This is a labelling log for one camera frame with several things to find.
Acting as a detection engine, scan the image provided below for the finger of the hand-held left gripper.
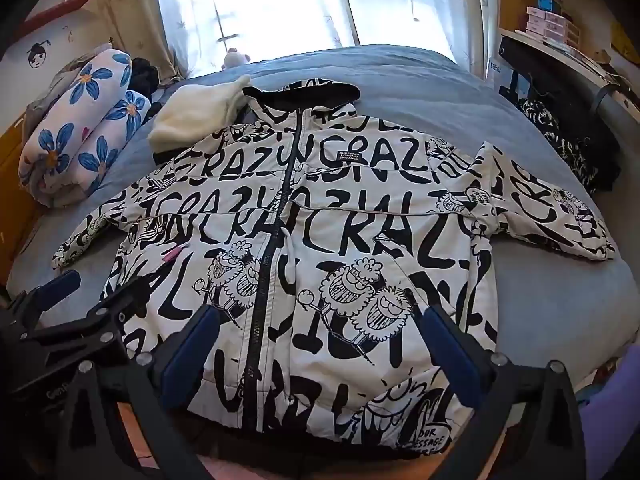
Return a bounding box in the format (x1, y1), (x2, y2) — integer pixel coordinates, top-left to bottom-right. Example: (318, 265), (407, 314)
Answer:
(20, 275), (162, 377)
(20, 269), (82, 313)

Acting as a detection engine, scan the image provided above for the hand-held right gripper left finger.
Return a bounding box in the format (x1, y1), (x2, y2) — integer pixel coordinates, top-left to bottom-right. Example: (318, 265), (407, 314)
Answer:
(57, 304), (223, 480)

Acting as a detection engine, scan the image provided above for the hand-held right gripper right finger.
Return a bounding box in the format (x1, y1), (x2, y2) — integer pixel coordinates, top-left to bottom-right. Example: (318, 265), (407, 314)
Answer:
(421, 304), (590, 480)

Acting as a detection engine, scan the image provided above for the white black printed hooded jacket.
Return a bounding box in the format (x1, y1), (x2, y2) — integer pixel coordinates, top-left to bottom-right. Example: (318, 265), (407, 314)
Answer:
(52, 77), (617, 461)

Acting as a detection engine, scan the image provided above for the yellow wooden furniture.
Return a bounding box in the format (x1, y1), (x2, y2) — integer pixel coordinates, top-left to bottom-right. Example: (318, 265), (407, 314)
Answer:
(0, 110), (46, 281)

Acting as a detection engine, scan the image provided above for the blue flower pillow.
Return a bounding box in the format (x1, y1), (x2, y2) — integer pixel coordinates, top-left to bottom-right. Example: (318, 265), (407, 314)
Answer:
(17, 49), (152, 208)

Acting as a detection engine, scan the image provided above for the purple cloth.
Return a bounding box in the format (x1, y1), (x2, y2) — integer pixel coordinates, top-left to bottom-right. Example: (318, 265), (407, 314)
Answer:
(575, 345), (640, 480)

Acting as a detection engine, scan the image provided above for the cream fleece cloth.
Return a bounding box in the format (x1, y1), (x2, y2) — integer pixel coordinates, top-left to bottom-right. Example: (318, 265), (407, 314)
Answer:
(148, 75), (252, 157)

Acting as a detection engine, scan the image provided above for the dark cloth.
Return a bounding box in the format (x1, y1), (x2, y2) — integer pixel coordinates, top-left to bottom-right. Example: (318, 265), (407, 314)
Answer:
(129, 57), (166, 96)

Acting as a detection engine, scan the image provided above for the black white patterned cloth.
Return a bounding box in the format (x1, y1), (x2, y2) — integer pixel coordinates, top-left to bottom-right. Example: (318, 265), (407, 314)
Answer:
(515, 97), (608, 196)

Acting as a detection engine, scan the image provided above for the red board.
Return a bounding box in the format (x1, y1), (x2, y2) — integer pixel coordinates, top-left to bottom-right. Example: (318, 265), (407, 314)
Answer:
(10, 0), (96, 43)

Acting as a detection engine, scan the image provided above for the white plush toy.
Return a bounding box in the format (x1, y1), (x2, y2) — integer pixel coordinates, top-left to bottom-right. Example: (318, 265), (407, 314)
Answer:
(222, 49), (252, 70)

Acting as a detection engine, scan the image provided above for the grey-blue bed blanket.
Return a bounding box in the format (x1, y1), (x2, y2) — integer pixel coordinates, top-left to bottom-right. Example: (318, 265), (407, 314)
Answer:
(10, 44), (640, 391)

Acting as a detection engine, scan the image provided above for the beige curtain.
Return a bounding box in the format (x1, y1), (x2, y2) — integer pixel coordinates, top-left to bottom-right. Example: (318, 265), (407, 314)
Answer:
(90, 0), (173, 81)

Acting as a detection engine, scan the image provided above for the grey tube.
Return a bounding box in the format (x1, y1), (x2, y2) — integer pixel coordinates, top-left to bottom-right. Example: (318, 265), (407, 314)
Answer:
(592, 82), (640, 126)

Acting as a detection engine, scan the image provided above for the white sheer curtain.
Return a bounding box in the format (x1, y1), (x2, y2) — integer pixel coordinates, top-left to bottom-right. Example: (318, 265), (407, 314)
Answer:
(150, 0), (362, 83)
(337, 0), (498, 78)

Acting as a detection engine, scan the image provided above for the stack of pink boxes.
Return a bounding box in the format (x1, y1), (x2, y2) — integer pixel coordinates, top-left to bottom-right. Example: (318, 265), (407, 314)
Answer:
(525, 6), (583, 47)

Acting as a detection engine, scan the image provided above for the cartoon face wall sticker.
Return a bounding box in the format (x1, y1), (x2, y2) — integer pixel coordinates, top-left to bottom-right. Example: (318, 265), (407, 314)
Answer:
(25, 37), (53, 70)

